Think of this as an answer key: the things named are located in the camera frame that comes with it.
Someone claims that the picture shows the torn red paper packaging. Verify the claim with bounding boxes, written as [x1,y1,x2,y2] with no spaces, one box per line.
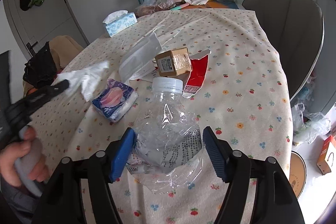
[182,50,210,98]

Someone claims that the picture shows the orange cardboard box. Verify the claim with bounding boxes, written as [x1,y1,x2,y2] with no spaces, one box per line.
[316,135,336,174]

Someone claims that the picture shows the door handle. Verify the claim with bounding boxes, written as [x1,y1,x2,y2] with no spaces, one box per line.
[26,40,40,55]

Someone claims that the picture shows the black cloth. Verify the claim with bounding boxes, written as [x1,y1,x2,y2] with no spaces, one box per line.
[23,42,59,88]

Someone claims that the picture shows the orange blue table mat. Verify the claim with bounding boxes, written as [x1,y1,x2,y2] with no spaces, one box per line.
[205,1,239,10]

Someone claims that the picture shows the blue pink tissue pack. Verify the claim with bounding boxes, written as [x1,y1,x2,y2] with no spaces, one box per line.
[91,79,139,123]

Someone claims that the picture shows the white face mask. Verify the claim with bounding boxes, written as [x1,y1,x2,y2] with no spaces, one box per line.
[119,31,164,81]

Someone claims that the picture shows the grey door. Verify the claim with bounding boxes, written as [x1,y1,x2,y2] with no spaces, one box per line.
[3,0,90,62]

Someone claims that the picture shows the brown chair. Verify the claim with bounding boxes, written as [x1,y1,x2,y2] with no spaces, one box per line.
[22,35,84,98]

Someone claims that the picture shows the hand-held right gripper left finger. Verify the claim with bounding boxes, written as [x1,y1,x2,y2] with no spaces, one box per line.
[31,127,135,224]

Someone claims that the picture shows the white plastic bag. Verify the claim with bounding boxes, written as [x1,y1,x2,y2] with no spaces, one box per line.
[291,103,332,144]

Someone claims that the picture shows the person's left hand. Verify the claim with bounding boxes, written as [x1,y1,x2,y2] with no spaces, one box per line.
[0,126,50,188]

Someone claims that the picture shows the blue tissue box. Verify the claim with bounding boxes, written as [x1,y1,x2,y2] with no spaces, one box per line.
[103,11,138,38]

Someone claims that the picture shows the round wooden stool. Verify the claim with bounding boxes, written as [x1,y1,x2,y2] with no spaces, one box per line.
[289,151,307,199]

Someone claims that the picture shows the small cardboard box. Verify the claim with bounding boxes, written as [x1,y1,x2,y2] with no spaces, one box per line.
[154,47,193,77]

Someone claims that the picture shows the white tissue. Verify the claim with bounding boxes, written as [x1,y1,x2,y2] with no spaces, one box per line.
[56,61,110,102]

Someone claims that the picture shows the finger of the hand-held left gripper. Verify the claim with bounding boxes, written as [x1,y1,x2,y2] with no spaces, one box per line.
[25,79,71,112]

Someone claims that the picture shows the floral cream tablecloth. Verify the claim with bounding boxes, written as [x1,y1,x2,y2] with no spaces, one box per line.
[29,7,293,224]

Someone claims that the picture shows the grey chair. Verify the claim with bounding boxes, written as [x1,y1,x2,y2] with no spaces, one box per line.
[241,0,324,106]

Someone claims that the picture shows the crumpled white paper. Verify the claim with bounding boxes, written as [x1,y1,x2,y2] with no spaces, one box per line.
[183,0,210,6]

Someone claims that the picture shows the crushed clear plastic bottle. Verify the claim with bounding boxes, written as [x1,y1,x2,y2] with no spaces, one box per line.
[126,77,209,194]

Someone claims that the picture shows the person's left forearm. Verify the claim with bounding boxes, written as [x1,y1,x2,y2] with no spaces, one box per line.
[0,181,37,218]

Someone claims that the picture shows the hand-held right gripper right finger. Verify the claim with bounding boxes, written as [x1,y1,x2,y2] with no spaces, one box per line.
[202,126,306,224]

